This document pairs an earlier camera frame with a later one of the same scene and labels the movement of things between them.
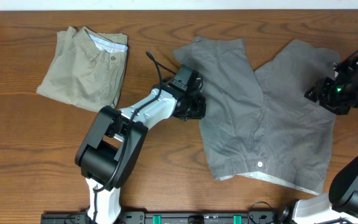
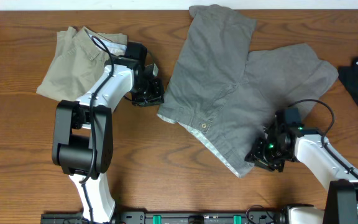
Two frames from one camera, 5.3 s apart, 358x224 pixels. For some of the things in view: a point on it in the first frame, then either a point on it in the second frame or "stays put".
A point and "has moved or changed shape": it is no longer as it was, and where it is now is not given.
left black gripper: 200,113 -> 158,96
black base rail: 167,217 stays put
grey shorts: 261,123 has moved or changed shape
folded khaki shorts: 88,70 stays put
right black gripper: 320,92 -> 257,156
